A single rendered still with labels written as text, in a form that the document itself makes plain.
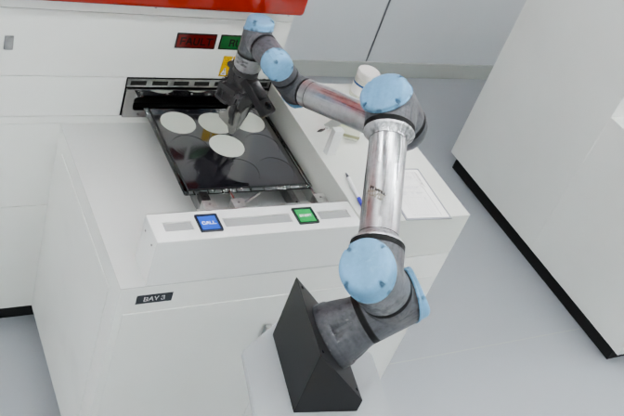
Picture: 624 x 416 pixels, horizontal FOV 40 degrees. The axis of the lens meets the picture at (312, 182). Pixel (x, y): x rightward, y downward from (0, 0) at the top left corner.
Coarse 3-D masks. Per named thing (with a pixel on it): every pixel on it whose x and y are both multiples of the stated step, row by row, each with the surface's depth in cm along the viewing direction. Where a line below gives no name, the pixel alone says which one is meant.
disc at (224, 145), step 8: (216, 136) 239; (224, 136) 240; (232, 136) 242; (216, 144) 236; (224, 144) 238; (232, 144) 239; (240, 144) 240; (224, 152) 235; (232, 152) 236; (240, 152) 237
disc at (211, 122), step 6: (204, 114) 246; (210, 114) 247; (216, 114) 248; (198, 120) 243; (204, 120) 244; (210, 120) 244; (216, 120) 245; (204, 126) 241; (210, 126) 242; (216, 126) 243; (222, 126) 244; (216, 132) 241; (222, 132) 241
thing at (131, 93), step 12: (132, 96) 238; (144, 96) 240; (156, 96) 242; (168, 96) 244; (180, 96) 245; (192, 96) 247; (204, 96) 249; (132, 108) 241; (168, 108) 248; (180, 108) 250; (192, 108) 252; (204, 108) 253; (216, 108) 255
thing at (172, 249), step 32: (160, 224) 195; (192, 224) 199; (224, 224) 202; (256, 224) 206; (288, 224) 209; (320, 224) 213; (352, 224) 217; (160, 256) 194; (192, 256) 199; (224, 256) 203; (256, 256) 209; (288, 256) 214; (320, 256) 219
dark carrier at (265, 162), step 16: (160, 112) 240; (192, 112) 245; (208, 112) 247; (256, 112) 255; (160, 128) 234; (176, 144) 231; (192, 144) 233; (208, 144) 235; (256, 144) 242; (272, 144) 245; (176, 160) 226; (192, 160) 228; (208, 160) 230; (224, 160) 232; (240, 160) 234; (256, 160) 236; (272, 160) 239; (288, 160) 241; (192, 176) 222; (208, 176) 224; (224, 176) 226; (240, 176) 228; (256, 176) 231; (272, 176) 233; (288, 176) 235
